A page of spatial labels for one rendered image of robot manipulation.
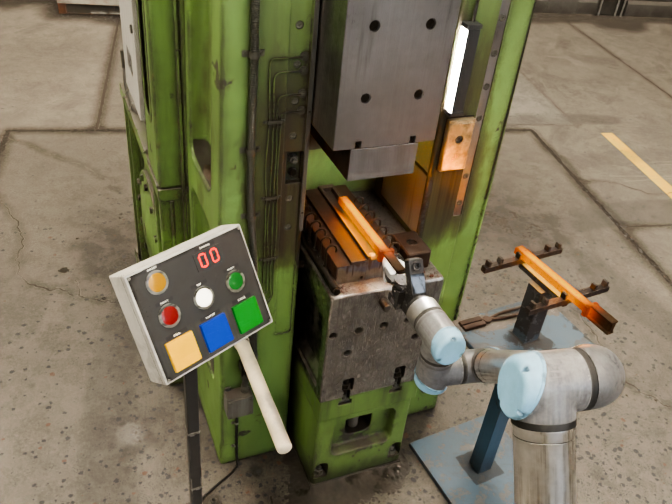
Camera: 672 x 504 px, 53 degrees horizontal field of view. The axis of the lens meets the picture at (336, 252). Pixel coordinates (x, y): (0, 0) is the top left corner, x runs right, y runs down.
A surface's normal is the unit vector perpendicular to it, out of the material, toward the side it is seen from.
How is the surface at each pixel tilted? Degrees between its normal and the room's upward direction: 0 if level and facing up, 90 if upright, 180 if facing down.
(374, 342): 90
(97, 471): 0
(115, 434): 0
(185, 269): 60
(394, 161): 90
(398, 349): 90
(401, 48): 90
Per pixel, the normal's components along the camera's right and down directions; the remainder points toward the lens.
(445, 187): 0.37, 0.57
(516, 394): -0.97, -0.07
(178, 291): 0.68, -0.01
